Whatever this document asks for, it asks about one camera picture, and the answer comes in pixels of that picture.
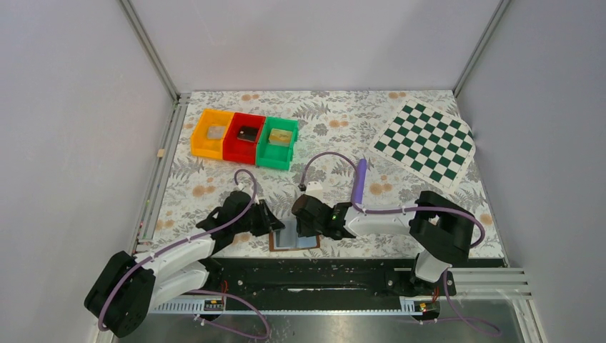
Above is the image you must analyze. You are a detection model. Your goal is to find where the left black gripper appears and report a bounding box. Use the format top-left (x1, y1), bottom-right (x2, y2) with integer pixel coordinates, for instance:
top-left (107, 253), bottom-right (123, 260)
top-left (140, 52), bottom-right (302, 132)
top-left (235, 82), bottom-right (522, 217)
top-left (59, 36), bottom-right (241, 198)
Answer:
top-left (234, 199), bottom-right (284, 237)

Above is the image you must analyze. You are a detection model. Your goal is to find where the brown leather card holder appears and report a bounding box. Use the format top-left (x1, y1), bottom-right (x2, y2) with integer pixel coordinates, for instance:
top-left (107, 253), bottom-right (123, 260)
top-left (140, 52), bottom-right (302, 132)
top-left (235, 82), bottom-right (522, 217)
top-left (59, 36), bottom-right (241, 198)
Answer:
top-left (269, 217), bottom-right (320, 252)

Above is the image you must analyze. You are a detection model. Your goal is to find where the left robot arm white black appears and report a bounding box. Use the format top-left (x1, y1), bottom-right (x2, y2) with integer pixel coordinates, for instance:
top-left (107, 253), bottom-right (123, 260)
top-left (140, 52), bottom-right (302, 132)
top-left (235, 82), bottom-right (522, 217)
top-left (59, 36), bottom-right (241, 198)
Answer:
top-left (84, 191), bottom-right (285, 338)

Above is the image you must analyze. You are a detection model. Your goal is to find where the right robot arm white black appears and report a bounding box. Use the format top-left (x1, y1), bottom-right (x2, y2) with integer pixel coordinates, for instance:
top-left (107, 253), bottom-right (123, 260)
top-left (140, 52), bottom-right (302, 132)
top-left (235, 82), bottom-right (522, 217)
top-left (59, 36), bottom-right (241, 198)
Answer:
top-left (292, 191), bottom-right (485, 294)

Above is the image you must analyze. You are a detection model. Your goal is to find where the gold card in green bin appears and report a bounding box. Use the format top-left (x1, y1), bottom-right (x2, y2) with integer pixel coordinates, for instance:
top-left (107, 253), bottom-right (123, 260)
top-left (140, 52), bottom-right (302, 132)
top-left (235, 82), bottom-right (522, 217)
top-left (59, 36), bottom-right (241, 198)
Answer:
top-left (268, 128), bottom-right (293, 146)

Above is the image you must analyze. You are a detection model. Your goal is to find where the grey card in yellow bin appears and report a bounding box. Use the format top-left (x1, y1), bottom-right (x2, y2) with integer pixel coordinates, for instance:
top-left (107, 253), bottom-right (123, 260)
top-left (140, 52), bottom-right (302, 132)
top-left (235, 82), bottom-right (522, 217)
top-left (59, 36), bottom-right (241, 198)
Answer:
top-left (207, 125), bottom-right (226, 140)

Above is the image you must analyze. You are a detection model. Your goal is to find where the green plastic bin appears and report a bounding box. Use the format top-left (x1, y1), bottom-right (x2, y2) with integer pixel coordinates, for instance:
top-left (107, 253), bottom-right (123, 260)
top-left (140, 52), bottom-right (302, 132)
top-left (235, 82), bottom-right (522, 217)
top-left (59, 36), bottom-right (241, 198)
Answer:
top-left (255, 116), bottom-right (299, 171)

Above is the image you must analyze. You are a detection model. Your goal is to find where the red plastic bin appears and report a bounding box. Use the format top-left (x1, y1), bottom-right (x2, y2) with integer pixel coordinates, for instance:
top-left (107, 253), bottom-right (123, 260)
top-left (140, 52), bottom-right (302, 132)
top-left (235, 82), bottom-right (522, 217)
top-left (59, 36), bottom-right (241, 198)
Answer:
top-left (223, 112), bottom-right (266, 165)

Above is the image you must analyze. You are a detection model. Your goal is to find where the floral table mat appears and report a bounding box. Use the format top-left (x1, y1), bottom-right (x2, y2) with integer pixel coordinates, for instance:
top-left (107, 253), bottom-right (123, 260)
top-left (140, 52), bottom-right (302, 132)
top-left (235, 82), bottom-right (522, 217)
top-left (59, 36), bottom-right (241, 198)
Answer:
top-left (144, 89), bottom-right (507, 259)

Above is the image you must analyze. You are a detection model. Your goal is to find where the yellow plastic bin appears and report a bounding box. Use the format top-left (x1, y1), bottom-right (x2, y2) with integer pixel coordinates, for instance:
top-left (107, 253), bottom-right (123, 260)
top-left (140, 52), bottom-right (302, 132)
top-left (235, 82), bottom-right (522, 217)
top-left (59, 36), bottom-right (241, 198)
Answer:
top-left (190, 109), bottom-right (234, 160)

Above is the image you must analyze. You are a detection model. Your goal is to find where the green white checkered board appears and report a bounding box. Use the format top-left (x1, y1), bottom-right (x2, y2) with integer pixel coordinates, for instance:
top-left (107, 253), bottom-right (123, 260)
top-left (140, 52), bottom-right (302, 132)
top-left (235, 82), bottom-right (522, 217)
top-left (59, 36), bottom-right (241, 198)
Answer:
top-left (369, 98), bottom-right (476, 193)

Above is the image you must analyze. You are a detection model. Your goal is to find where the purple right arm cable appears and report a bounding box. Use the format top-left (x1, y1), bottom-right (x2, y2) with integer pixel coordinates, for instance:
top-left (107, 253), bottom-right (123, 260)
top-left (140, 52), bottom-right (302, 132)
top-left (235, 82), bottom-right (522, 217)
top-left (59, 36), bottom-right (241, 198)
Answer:
top-left (298, 151), bottom-right (503, 338)

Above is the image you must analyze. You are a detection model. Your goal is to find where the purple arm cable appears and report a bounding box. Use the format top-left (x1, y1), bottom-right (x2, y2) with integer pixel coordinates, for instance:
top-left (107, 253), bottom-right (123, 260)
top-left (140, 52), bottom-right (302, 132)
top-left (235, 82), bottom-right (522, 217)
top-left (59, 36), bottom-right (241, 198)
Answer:
top-left (96, 169), bottom-right (272, 341)
top-left (298, 151), bottom-right (503, 338)

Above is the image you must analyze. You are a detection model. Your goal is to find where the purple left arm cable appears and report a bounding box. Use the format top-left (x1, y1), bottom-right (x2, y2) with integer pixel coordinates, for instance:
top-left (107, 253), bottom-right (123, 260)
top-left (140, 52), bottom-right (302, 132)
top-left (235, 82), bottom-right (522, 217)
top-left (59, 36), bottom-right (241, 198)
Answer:
top-left (96, 169), bottom-right (272, 341)

